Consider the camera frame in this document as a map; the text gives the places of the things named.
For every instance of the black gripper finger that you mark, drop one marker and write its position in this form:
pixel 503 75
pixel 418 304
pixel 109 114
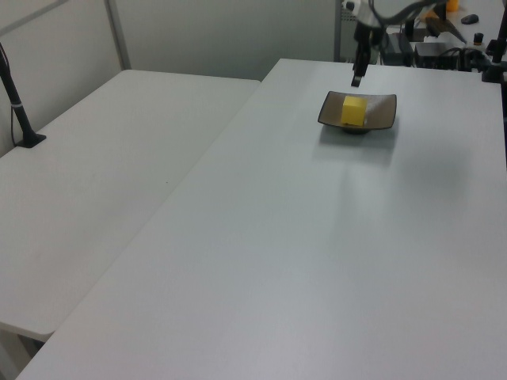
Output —
pixel 358 67
pixel 374 53

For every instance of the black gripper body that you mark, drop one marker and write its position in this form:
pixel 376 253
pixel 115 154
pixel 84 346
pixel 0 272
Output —
pixel 368 33

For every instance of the yellow cube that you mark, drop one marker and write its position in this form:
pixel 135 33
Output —
pixel 353 112

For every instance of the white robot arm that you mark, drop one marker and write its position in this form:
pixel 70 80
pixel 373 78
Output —
pixel 366 14

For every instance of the brown square ceramic plate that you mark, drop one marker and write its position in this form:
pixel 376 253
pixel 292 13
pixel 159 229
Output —
pixel 380 112

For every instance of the black electronics box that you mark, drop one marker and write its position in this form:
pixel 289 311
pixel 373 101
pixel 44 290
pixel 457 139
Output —
pixel 398 49
pixel 433 53

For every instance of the grey perforated metal cabinet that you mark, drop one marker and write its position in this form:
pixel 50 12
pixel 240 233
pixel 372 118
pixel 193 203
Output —
pixel 342 35

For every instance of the black upright stand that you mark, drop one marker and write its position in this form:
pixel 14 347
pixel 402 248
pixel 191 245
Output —
pixel 409 27

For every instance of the brown slanted board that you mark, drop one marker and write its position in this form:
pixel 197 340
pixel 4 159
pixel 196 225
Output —
pixel 439 25

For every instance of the orange cylindrical object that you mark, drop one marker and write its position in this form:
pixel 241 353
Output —
pixel 453 4

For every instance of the black metal equipment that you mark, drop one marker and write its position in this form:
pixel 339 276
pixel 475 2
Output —
pixel 473 59

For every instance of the black computer mouse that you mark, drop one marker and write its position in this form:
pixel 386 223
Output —
pixel 470 19

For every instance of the small black cylinder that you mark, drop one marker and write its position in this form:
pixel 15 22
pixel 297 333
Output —
pixel 478 37

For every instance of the white side table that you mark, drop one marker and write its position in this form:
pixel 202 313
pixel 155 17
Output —
pixel 99 178

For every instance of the black pole with white tie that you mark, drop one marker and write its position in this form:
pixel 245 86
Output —
pixel 24 122

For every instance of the black clamped camera pole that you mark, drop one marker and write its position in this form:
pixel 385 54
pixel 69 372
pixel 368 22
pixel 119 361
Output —
pixel 493 73

